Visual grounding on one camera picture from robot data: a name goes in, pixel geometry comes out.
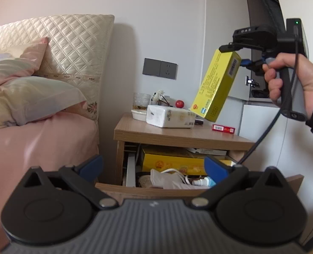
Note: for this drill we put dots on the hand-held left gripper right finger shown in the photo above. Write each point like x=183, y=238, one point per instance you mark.
x=216, y=169

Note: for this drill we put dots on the grey wall switch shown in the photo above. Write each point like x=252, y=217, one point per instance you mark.
x=151, y=67

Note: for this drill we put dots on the cream quilted headboard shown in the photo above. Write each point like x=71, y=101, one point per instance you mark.
x=74, y=39

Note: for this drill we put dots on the person's right hand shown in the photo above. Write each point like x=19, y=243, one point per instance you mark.
x=311, y=76

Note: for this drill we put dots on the small black item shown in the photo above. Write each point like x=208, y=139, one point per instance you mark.
x=198, y=122

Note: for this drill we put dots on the small white flowers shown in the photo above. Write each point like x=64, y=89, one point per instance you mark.
x=160, y=95

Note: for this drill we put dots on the white and blue tube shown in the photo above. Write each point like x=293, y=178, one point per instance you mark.
x=205, y=182

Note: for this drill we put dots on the clear drinking glass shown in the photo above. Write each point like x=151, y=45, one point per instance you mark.
x=141, y=100

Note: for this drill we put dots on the wooden nightstand drawer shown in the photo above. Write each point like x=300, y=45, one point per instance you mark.
x=114, y=187

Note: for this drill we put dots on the pink pillow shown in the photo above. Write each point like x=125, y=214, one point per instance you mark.
x=29, y=55

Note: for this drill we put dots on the white shallow dish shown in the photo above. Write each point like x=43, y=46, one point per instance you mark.
x=138, y=114

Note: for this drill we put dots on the flat red box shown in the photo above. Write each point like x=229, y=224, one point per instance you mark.
x=224, y=128

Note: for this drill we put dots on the white tissue pack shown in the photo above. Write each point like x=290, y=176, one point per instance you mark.
x=169, y=116

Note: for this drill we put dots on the yellow medicine box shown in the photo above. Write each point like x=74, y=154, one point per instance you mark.
x=217, y=87

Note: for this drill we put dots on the metal door hinge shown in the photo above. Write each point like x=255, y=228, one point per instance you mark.
x=251, y=81

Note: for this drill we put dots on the white face mask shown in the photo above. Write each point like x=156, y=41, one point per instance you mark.
x=169, y=181

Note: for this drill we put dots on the pastel pillow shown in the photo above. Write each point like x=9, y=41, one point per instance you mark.
x=26, y=95

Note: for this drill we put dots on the red ball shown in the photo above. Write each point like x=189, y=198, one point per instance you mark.
x=180, y=104

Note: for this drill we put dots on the flat white box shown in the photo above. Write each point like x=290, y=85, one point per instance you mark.
x=206, y=151

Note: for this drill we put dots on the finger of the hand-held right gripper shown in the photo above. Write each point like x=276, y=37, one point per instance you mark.
x=226, y=48
x=245, y=63

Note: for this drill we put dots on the white wardrobe door with hinge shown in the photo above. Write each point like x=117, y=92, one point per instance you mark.
x=225, y=13

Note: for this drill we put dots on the wooden nightstand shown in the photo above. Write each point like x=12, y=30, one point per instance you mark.
x=177, y=135

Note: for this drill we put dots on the dark clothes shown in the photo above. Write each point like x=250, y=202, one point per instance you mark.
x=259, y=93

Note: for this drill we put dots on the long yellow box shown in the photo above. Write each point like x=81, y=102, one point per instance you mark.
x=172, y=161

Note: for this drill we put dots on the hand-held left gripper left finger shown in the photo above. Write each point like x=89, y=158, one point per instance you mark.
x=92, y=167

